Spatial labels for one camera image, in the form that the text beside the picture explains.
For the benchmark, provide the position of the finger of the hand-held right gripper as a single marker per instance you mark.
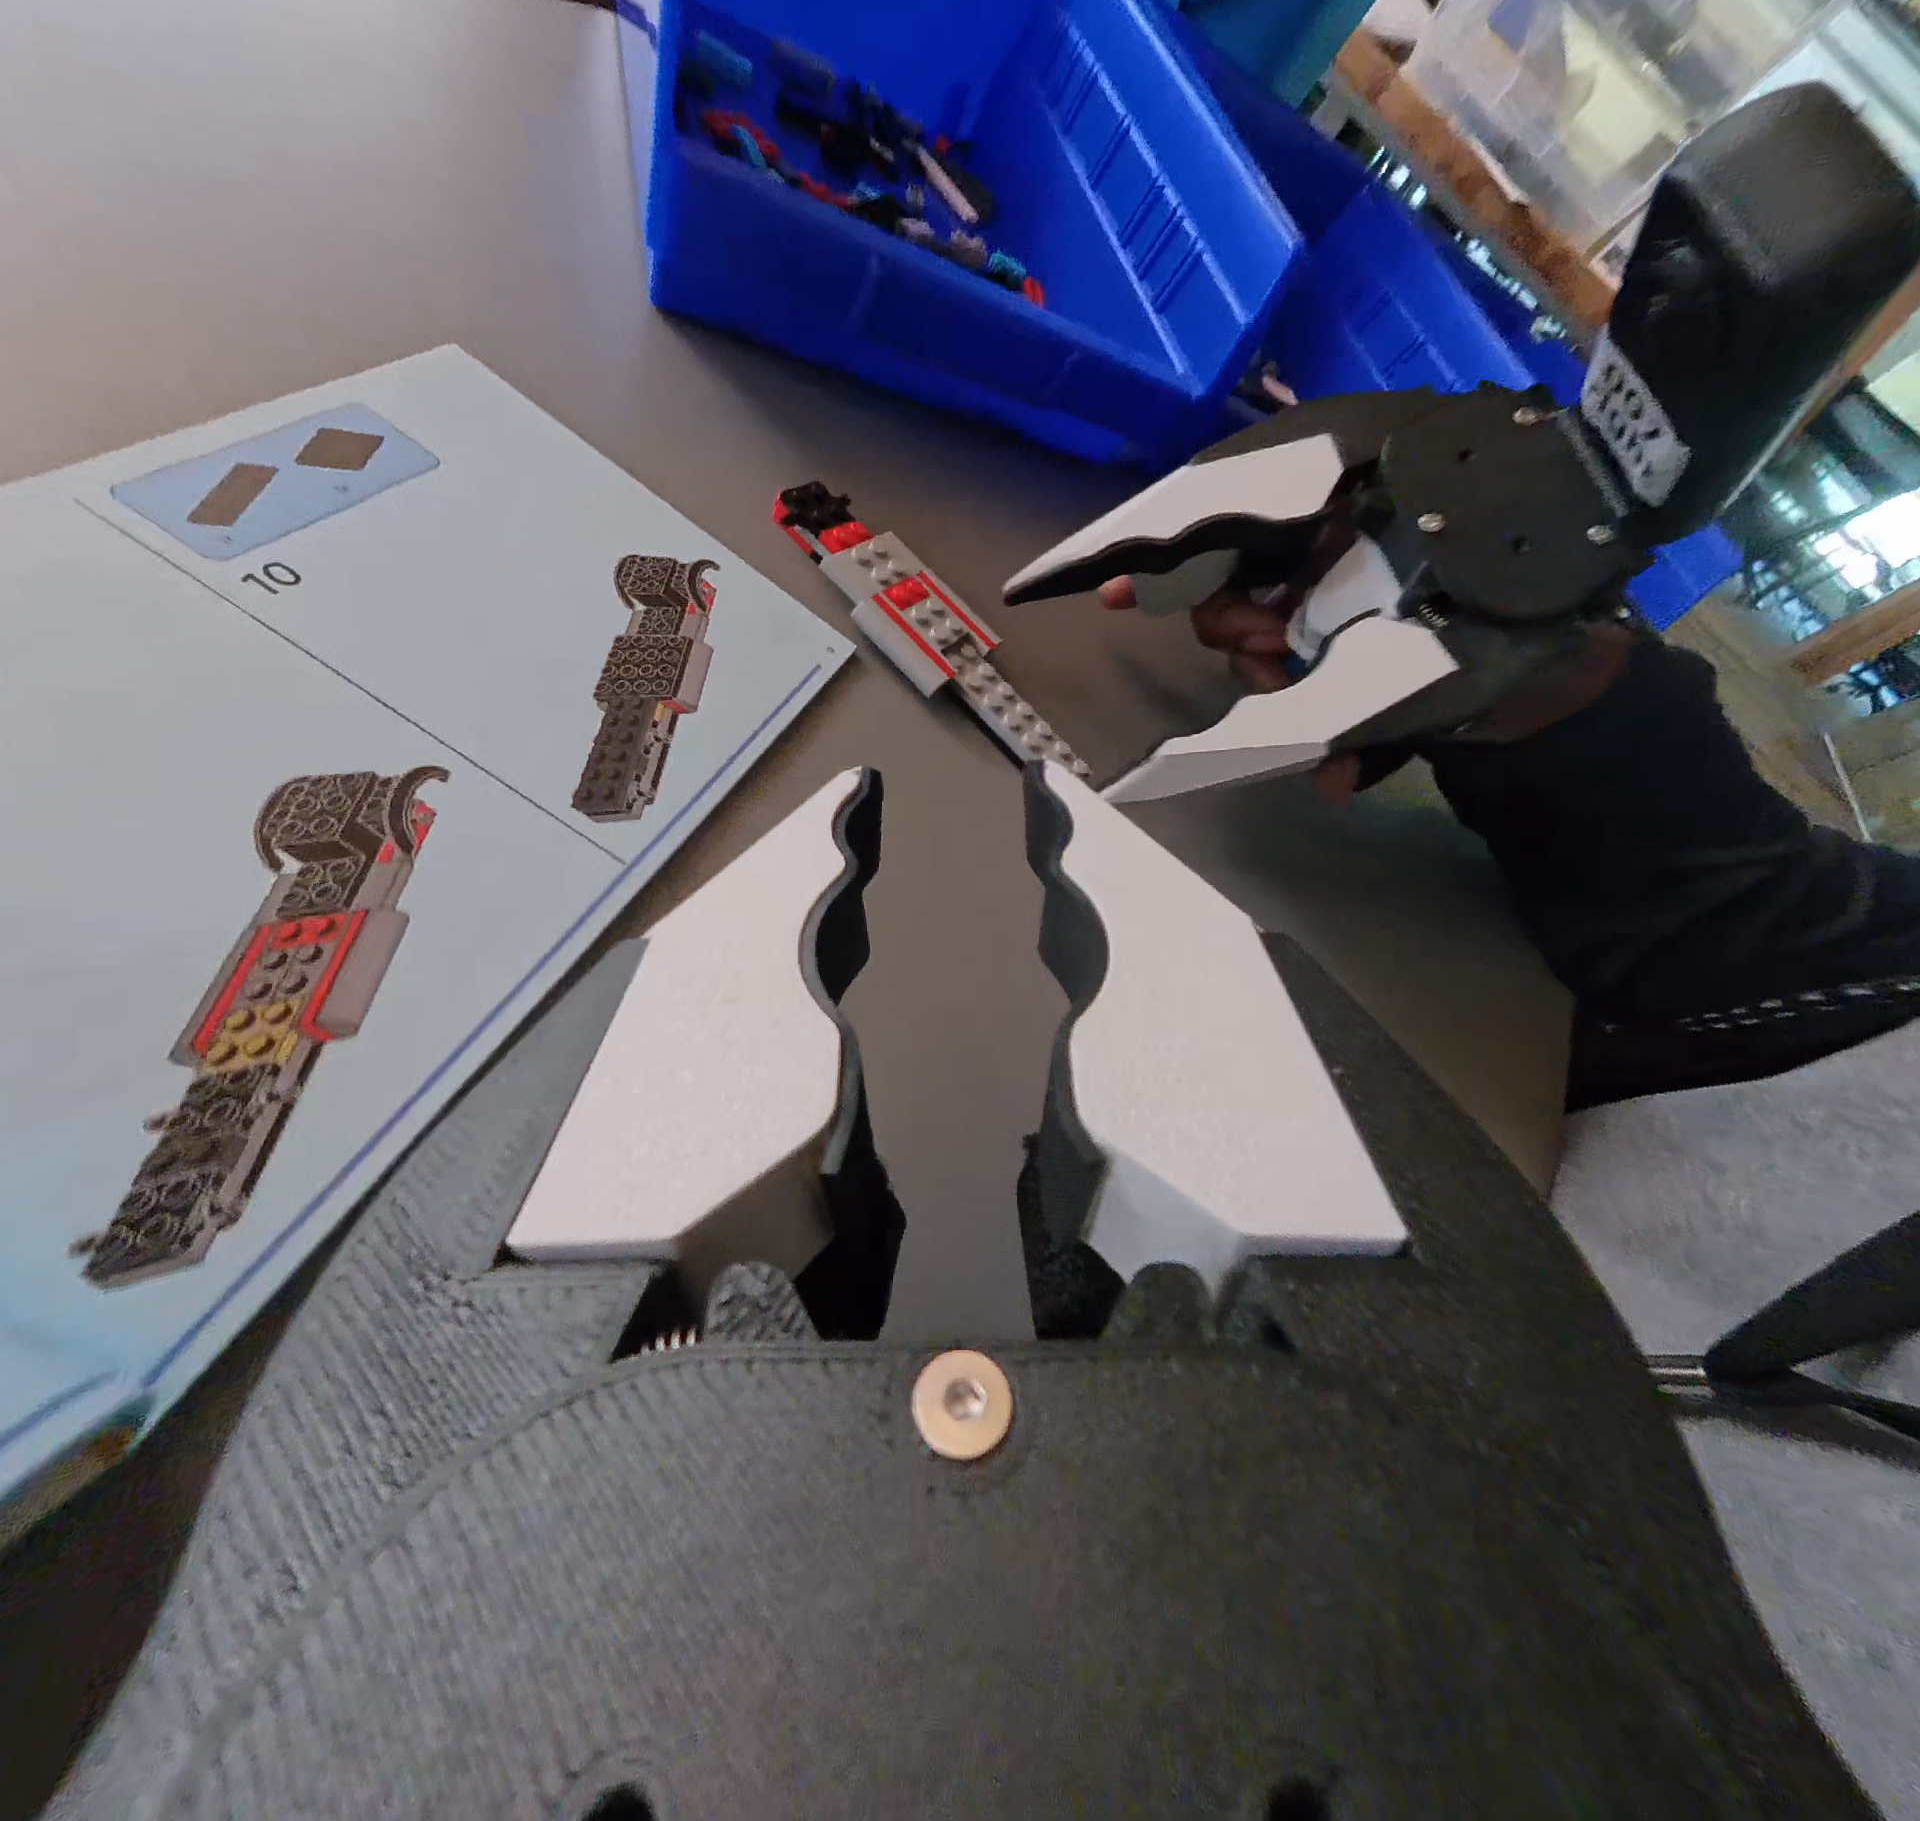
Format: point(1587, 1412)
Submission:
point(1200, 516)
point(1321, 711)

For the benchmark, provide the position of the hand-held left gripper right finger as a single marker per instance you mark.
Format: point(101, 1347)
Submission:
point(1216, 1087)

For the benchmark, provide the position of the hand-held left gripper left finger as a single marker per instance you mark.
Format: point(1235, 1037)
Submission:
point(705, 1087)

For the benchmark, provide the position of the grey and red brick model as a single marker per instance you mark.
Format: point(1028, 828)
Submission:
point(915, 614)

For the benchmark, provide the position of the blue plastic bin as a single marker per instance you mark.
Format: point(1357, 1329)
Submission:
point(1395, 307)
point(930, 307)

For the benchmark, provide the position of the pile of toy bricks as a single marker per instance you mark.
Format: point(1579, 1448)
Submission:
point(886, 157)

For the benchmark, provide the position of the light blue instruction booklet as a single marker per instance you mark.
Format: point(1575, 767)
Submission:
point(450, 622)

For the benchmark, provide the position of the person's right forearm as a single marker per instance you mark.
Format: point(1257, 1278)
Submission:
point(1650, 831)

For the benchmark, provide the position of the grey desk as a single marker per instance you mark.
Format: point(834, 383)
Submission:
point(301, 201)

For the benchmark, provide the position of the person's right hand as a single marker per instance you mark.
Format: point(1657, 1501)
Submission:
point(1245, 644)

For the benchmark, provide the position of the empty blue plastic bin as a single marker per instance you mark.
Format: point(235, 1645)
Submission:
point(1395, 307)

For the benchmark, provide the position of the clear plastic box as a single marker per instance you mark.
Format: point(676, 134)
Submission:
point(1575, 52)

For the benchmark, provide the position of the person's black jacket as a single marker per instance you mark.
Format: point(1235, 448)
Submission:
point(1725, 1056)

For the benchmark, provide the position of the black chair base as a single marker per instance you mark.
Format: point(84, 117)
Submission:
point(1830, 1304)

